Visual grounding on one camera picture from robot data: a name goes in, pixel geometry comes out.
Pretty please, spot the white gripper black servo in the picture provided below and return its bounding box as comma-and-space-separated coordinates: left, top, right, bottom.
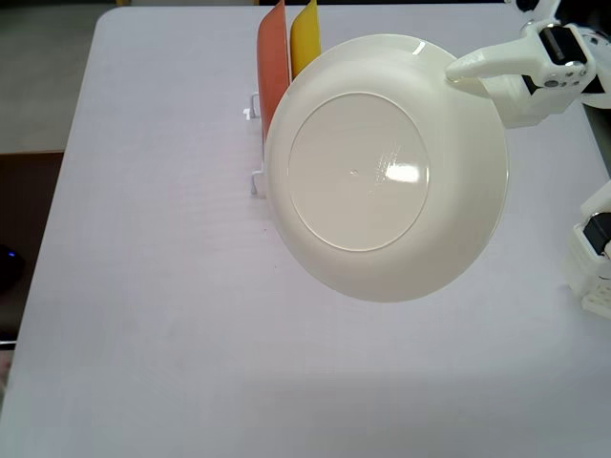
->
444, 21, 590, 131

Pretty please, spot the cream white plastic plate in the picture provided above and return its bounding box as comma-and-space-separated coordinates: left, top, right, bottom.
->
263, 31, 511, 304

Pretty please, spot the yellow plastic plate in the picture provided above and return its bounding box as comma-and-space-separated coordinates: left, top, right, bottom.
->
289, 0, 322, 77

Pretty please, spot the orange plastic plate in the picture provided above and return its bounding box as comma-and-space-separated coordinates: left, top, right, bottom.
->
256, 0, 293, 133

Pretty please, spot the brown wooden desk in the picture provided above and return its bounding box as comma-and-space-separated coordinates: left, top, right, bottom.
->
0, 150, 66, 343

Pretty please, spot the black computer mouse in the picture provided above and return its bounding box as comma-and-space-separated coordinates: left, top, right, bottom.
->
0, 242, 26, 292

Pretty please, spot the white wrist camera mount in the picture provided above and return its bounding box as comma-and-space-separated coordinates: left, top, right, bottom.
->
504, 0, 563, 28

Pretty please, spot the white wire dish rack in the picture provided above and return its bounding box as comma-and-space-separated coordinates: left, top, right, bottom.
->
242, 90, 268, 198

